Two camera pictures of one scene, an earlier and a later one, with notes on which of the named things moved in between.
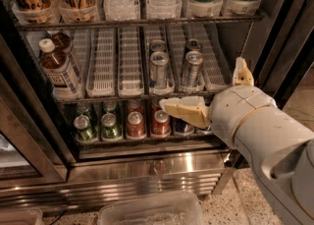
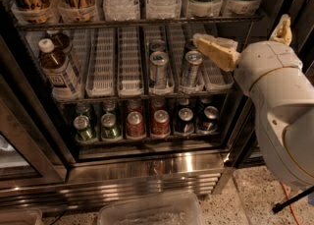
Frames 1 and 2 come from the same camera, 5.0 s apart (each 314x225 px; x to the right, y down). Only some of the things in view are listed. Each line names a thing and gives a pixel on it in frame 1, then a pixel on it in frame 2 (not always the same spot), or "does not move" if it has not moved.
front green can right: [109, 130] does not move
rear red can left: [134, 105] does not move
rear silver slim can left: [157, 45] does not move
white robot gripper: [235, 108] to [266, 62]
